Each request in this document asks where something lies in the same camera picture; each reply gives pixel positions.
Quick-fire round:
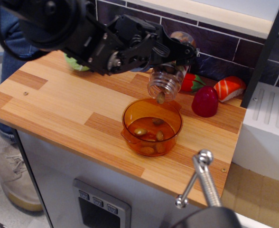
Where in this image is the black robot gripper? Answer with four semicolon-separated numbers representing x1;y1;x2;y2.
87;14;198;76

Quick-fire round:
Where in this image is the clear almond jar red label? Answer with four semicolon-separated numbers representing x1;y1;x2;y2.
148;31;197;102

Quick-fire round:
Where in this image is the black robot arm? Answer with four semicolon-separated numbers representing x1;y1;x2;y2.
0;0;198;75

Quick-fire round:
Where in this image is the orange transparent plastic pot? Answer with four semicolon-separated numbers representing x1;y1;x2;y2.
121;98;183;156

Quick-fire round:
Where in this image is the red toy chili pepper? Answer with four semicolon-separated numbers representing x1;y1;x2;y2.
181;73;206;92

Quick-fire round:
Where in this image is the falling almond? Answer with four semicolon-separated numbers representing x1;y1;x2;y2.
156;92;166;104

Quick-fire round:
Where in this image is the dark red toy egg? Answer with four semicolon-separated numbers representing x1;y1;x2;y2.
192;86;219;118

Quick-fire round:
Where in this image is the toy salmon sushi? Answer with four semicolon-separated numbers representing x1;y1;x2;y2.
214;76;246;103

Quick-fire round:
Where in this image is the green toy cabbage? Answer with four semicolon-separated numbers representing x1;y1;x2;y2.
64;53;90;72

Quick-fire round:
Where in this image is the person leg in jeans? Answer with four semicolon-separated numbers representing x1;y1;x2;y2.
0;14;39;143

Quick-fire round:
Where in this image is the beige sneaker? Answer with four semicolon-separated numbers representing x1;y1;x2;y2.
0;136;43;212

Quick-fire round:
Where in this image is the black metal shelf post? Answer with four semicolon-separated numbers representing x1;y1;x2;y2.
240;10;279;108

